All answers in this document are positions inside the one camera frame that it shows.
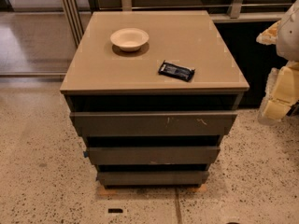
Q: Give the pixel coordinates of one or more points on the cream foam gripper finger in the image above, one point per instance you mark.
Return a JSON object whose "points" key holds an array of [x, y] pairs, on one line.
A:
{"points": [[281, 91], [269, 35]]}

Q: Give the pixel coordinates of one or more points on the grey drawer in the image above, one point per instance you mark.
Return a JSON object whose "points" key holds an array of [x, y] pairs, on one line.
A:
{"points": [[185, 123], [152, 178], [151, 155]]}

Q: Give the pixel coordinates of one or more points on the dark robot base part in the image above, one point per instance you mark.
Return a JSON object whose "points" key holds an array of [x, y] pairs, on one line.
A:
{"points": [[294, 110]]}

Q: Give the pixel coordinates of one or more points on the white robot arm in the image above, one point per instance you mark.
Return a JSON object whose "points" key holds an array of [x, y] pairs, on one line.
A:
{"points": [[287, 45]]}

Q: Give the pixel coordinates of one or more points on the grey drawer cabinet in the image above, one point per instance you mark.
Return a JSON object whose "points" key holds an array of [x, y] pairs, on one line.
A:
{"points": [[103, 78]]}

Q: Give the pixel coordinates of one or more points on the grey bottom drawer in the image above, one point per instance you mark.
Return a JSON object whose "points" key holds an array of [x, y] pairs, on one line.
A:
{"points": [[152, 178]]}

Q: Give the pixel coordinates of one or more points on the grey top drawer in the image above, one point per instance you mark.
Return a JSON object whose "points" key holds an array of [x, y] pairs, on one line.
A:
{"points": [[185, 123]]}

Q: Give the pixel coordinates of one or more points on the black snack packet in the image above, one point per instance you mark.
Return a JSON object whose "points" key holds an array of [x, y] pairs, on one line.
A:
{"points": [[176, 71]]}

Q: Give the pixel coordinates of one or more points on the white ceramic bowl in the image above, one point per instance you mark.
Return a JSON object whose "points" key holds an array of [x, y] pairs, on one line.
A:
{"points": [[129, 39]]}

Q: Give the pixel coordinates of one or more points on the metal railing frame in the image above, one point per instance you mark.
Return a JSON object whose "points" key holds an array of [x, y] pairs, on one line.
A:
{"points": [[232, 17]]}

